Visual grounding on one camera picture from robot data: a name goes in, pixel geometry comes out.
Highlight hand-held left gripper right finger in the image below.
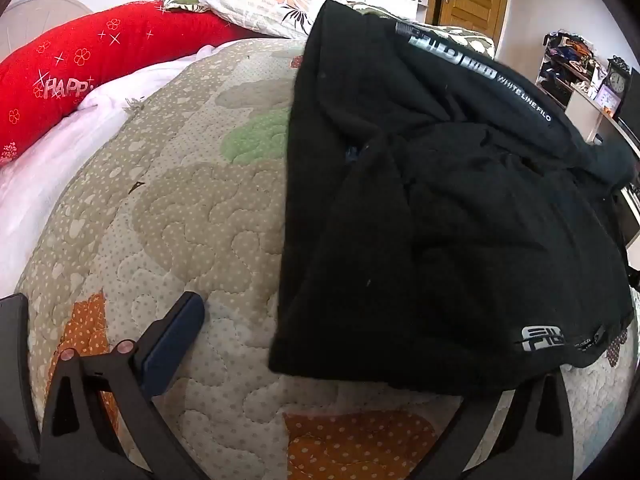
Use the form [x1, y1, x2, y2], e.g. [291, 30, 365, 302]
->
[429, 371, 575, 480]

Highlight black pants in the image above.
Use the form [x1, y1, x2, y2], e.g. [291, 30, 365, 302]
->
[269, 0, 639, 397]

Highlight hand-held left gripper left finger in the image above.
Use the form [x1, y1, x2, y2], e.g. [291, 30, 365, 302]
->
[39, 291, 212, 480]

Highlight cluttered white shelf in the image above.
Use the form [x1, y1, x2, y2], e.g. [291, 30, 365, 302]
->
[534, 32, 640, 153]

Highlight long red embroidered pillow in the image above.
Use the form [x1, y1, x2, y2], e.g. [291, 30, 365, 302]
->
[0, 0, 262, 166]

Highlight black mantel clock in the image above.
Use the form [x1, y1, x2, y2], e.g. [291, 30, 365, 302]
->
[606, 56, 633, 107]

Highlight pale pink bed sheet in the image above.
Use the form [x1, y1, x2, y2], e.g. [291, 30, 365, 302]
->
[0, 45, 217, 297]

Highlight white floral pillow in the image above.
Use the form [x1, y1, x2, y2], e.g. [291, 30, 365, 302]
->
[164, 0, 352, 41]

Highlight green white-spotted bolster pillow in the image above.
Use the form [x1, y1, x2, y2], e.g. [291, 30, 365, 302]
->
[350, 2, 497, 62]

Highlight patchwork quilted bedspread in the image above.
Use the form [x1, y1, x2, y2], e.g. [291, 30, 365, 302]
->
[15, 35, 640, 480]

